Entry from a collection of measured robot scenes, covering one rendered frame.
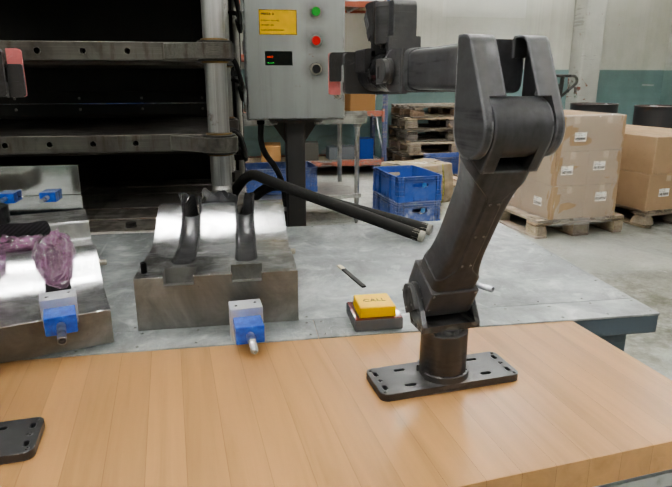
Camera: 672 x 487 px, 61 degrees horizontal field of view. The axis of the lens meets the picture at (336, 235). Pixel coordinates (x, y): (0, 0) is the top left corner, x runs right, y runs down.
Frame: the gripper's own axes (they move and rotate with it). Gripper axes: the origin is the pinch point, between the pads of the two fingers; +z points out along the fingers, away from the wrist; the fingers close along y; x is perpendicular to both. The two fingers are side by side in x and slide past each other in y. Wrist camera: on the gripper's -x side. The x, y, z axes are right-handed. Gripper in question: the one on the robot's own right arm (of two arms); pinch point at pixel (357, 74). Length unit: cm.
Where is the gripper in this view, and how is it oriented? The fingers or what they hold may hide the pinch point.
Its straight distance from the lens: 106.5
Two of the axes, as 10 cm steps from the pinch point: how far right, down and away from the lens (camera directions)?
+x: 0.0, 9.7, 2.5
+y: -9.6, 0.7, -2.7
